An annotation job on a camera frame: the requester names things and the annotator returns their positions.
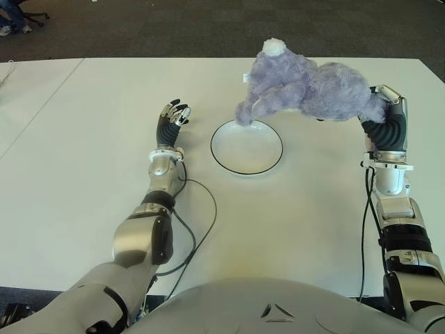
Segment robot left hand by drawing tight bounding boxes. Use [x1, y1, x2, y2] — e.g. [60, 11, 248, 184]
[155, 99, 192, 149]

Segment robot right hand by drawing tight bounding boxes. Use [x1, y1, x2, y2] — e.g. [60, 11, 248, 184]
[359, 84, 407, 152]

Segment purple plush doll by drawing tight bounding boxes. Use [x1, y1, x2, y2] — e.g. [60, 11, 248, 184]
[234, 38, 389, 157]

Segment white plate black rim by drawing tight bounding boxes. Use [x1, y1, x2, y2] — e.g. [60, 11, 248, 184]
[210, 119, 283, 175]

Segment black office chair base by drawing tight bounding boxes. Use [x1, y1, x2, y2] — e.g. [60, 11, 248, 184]
[20, 11, 49, 27]

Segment person legs blue jeans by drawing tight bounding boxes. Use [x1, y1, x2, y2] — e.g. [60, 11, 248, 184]
[0, 0, 32, 37]

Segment silver robot torso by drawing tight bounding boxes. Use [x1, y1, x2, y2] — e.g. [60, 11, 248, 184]
[128, 276, 428, 334]

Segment thin black cable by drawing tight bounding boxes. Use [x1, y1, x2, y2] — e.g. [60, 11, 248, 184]
[166, 161, 218, 300]

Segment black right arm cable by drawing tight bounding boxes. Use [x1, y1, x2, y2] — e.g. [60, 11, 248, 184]
[357, 166, 377, 304]

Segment thick black cable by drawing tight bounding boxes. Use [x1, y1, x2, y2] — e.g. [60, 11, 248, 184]
[154, 210, 198, 279]

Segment thin white wire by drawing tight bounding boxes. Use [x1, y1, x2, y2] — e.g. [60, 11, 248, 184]
[0, 58, 15, 86]

